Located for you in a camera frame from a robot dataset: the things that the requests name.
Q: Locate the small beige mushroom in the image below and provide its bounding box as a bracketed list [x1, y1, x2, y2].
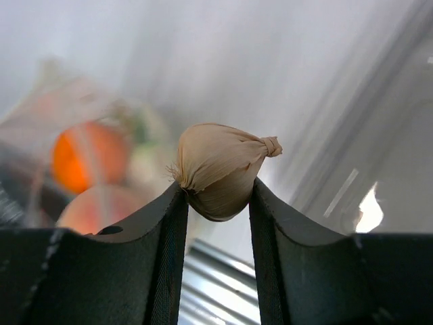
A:
[168, 123, 283, 222]

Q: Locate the orange fruit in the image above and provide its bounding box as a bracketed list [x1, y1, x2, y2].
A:
[51, 121, 131, 194]

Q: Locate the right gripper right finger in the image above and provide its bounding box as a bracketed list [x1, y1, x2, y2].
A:
[249, 179, 432, 324]

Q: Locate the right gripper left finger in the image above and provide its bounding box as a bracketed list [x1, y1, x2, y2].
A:
[1, 183, 188, 324]

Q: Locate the aluminium mounting rail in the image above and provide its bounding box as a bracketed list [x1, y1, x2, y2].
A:
[178, 240, 261, 325]

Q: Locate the peach fruit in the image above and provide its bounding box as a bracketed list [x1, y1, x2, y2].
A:
[56, 184, 152, 234]

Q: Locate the clear zip top bag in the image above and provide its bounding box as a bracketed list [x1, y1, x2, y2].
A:
[1, 60, 173, 234]

